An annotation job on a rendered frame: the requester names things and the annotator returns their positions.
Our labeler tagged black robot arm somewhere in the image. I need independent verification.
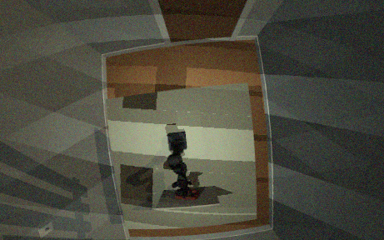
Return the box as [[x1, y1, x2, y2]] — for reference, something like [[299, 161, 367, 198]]
[[167, 139, 187, 188]]

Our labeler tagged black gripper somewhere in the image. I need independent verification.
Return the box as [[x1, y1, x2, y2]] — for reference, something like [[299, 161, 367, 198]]
[[175, 179, 192, 198]]

